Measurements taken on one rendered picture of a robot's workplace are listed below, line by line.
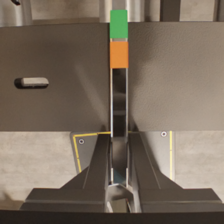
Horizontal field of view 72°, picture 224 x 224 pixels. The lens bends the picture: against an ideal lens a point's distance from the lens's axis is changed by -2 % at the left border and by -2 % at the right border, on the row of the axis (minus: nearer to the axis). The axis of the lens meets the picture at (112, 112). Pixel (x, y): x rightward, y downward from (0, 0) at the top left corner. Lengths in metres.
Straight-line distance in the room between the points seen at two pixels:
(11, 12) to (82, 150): 0.88
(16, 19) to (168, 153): 1.07
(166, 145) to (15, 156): 1.36
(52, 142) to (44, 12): 1.06
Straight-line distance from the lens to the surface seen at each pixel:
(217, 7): 0.53
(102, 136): 0.15
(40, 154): 1.66
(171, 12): 0.57
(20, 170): 1.85
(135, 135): 0.16
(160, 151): 1.15
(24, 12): 0.50
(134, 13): 0.41
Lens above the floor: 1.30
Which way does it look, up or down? 75 degrees down
